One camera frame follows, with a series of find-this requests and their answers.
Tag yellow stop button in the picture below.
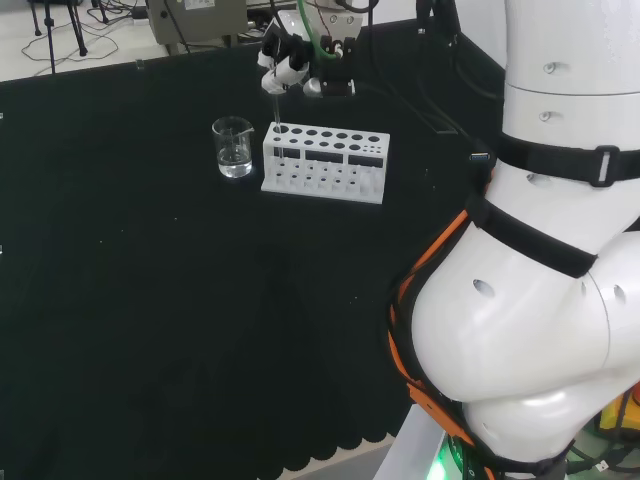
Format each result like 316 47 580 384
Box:
596 387 640 442

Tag white test tube rack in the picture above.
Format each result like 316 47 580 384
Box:
260 120 392 207

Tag grey metal box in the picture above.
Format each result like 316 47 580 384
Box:
144 0 250 47

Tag green cable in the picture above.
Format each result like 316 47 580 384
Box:
296 0 342 65

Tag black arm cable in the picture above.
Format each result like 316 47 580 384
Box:
413 0 497 169

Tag orange cable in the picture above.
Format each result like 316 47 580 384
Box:
386 208 477 449

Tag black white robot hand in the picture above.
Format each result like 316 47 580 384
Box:
256 14 316 95

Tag black tripod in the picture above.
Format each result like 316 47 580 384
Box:
27 0 90 76

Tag clear glass beaker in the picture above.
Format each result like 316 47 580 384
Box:
210 115 256 180

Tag grey base plate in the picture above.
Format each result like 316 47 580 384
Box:
383 401 482 480

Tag black bench cloth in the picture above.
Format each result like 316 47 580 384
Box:
0 17 507 475

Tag black floor cables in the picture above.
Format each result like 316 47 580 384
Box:
19 0 149 64

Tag clear glass rod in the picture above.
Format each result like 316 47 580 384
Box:
271 91 286 162

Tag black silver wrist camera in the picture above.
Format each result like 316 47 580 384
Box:
303 35 358 99

